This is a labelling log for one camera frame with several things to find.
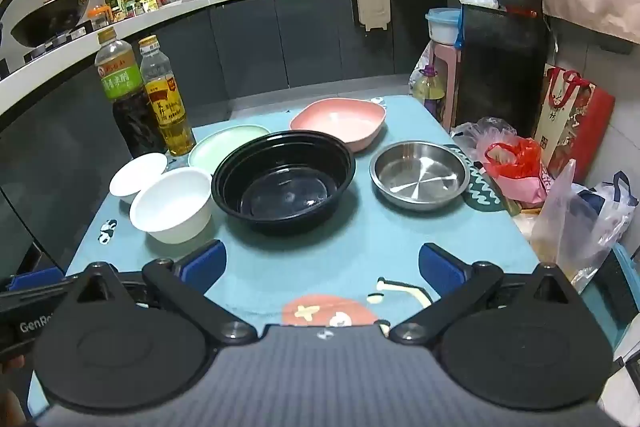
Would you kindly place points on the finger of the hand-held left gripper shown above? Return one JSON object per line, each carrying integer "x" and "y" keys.
{"x": 32, "y": 279}

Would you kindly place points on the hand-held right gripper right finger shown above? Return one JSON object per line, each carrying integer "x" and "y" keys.
{"x": 442, "y": 266}

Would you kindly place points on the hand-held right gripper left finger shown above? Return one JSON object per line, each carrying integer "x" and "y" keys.
{"x": 202, "y": 264}

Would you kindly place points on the large white bowl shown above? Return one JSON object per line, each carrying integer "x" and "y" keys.
{"x": 170, "y": 207}

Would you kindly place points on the black plastic bowl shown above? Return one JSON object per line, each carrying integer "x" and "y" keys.
{"x": 285, "y": 202}

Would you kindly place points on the small white bowl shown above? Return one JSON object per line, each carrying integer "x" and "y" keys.
{"x": 135, "y": 174}

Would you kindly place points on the pale green plate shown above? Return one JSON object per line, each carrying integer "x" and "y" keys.
{"x": 215, "y": 147}

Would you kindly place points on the person's left hand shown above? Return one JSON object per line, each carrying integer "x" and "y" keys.
{"x": 11, "y": 363}

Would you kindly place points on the green patterned trivet mat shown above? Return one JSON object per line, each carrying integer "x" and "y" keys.
{"x": 482, "y": 198}

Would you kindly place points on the stainless steel bowl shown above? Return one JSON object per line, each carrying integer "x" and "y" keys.
{"x": 420, "y": 177}

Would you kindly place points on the pink plastic bag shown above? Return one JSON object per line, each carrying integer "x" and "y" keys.
{"x": 530, "y": 189}

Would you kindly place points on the teal printed tablecloth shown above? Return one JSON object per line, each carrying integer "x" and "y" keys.
{"x": 325, "y": 252}

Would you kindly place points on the large clear plastic bag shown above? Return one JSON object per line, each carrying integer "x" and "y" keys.
{"x": 560, "y": 227}

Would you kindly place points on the red plastic bag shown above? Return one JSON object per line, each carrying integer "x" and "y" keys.
{"x": 522, "y": 157}

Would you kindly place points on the small clear plastic bag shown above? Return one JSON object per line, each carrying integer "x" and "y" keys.
{"x": 475, "y": 132}

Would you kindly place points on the yellow liquid bottle red label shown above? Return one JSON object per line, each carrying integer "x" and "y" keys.
{"x": 165, "y": 102}

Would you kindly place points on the large oil bottle purple cap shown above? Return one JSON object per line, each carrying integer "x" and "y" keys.
{"x": 427, "y": 92}

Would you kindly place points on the pink square bowl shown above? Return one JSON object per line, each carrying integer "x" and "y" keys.
{"x": 340, "y": 119}

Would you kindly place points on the white and blue tote bag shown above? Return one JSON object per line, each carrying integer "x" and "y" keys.
{"x": 617, "y": 207}

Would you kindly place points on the pink plastic stool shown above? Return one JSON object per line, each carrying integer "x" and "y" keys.
{"x": 445, "y": 72}

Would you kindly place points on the red gift bag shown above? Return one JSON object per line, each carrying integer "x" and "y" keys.
{"x": 575, "y": 122}

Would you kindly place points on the dark vinegar bottle green label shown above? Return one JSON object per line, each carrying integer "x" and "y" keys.
{"x": 120, "y": 82}

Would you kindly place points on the black mesh storage rack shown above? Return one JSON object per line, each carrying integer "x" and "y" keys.
{"x": 500, "y": 57}

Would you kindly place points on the dark kitchen cabinets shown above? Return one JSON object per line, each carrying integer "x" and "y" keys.
{"x": 250, "y": 47}

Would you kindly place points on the gas stove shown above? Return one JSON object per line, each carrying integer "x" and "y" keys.
{"x": 50, "y": 44}

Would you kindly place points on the plastic container blue lid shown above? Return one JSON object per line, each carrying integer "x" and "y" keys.
{"x": 442, "y": 27}

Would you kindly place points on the beige hanging bin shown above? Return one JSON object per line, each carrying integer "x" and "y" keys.
{"x": 371, "y": 7}

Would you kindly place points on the group of condiment bottles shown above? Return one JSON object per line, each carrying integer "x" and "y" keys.
{"x": 130, "y": 2}

